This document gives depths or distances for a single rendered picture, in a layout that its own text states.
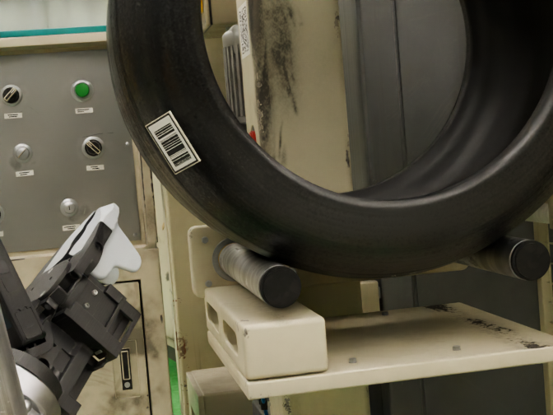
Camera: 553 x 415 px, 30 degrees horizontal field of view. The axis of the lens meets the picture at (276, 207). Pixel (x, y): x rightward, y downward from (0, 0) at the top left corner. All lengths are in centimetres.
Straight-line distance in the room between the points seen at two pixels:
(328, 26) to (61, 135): 57
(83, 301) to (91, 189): 94
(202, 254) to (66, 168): 48
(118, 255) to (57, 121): 90
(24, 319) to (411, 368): 45
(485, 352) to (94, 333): 47
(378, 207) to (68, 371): 39
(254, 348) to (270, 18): 55
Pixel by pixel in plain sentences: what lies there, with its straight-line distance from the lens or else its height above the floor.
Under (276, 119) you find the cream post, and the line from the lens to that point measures 145.
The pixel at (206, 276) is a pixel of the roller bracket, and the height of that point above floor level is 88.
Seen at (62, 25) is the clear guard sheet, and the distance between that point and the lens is 182.
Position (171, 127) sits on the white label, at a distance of 107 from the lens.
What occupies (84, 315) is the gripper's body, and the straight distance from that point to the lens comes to 88.
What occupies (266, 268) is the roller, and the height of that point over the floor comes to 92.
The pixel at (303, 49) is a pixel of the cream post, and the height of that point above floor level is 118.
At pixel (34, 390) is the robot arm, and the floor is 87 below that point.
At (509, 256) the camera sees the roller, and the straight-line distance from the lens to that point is 116.
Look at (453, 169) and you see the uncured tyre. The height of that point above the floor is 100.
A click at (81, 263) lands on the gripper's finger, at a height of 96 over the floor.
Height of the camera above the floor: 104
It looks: 3 degrees down
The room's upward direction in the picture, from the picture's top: 5 degrees counter-clockwise
